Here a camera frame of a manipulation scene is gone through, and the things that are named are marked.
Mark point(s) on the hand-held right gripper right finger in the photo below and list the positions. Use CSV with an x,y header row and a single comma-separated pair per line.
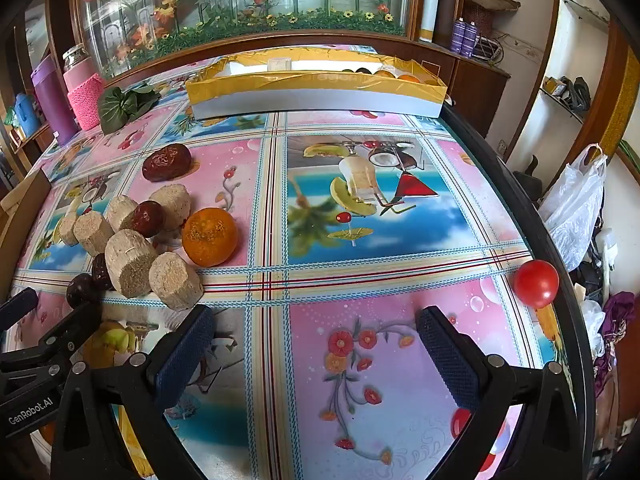
x,y
447,360

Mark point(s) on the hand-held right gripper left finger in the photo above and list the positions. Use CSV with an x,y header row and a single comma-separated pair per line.
x,y
185,357

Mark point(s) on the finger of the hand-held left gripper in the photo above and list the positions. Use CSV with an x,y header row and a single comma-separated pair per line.
x,y
60,335
20,306

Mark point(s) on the dark red date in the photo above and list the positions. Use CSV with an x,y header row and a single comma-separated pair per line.
x,y
81,290
101,271

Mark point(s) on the large peeled sugarcane piece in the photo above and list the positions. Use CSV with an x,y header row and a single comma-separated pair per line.
x,y
131,262

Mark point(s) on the red cherry tomato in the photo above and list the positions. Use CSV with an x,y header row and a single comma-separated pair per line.
x,y
536,284

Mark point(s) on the orange tangerine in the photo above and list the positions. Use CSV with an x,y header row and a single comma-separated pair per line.
x,y
408,78
385,74
209,236

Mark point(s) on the small red date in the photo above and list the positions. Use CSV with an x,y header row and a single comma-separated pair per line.
x,y
148,218

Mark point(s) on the large wrinkled red date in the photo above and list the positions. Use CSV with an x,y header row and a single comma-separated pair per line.
x,y
166,162

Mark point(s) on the yellow-taped white box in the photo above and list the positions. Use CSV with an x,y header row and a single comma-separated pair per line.
x,y
315,92

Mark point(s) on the brown cardboard box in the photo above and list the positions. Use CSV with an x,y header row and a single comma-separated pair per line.
x,y
20,220

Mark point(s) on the printed fruit tablecloth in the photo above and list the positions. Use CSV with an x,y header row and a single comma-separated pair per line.
x,y
330,240

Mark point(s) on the purple cloth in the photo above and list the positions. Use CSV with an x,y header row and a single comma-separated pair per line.
x,y
617,325

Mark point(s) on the white spray bottle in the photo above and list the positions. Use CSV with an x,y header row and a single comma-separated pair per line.
x,y
607,252

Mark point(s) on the blue kettle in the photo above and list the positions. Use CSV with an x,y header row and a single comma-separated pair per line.
x,y
26,112

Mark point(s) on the white plastic bag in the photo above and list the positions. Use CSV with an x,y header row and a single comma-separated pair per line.
x,y
575,205

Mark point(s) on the dark round vessel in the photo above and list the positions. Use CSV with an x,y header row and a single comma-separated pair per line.
x,y
530,175

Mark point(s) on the purple thermos bottle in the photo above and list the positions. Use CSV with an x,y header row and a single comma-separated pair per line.
x,y
52,100

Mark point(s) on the glass jar with pink knit sleeve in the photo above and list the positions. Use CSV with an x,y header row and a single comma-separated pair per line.
x,y
85,95

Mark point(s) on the green leafy vegetable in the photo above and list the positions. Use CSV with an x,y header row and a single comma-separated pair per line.
x,y
125,107

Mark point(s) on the brown wooden cabinet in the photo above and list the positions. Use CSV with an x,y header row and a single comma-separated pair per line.
x,y
480,95

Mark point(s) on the dark bag on shelf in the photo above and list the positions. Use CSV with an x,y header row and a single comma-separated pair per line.
x,y
575,92

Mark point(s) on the purple spray can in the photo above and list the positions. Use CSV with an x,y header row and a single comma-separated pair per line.
x,y
457,35
470,38

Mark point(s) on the wicker basket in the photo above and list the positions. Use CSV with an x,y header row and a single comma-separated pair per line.
x,y
487,12

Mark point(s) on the white roll with gold bands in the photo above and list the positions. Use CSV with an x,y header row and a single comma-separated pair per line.
x,y
430,5

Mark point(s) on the flower-printed glass screen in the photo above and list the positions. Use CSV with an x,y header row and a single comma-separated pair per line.
x,y
240,5

